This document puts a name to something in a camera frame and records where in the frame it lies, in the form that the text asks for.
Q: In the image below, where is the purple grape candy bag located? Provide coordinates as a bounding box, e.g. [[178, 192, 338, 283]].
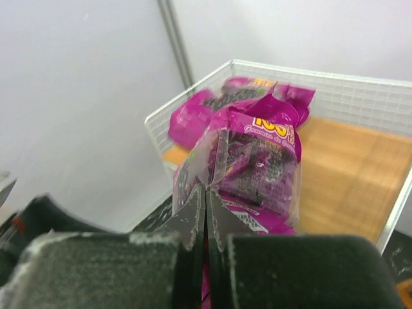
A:
[[168, 76, 315, 149]]

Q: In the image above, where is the white wire wooden shelf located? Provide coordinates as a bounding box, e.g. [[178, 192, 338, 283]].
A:
[[144, 60, 411, 251]]

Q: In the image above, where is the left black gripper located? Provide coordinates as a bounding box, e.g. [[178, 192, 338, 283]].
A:
[[1, 185, 205, 308]]

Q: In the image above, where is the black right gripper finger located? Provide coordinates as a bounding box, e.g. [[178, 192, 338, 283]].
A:
[[205, 188, 402, 308]]

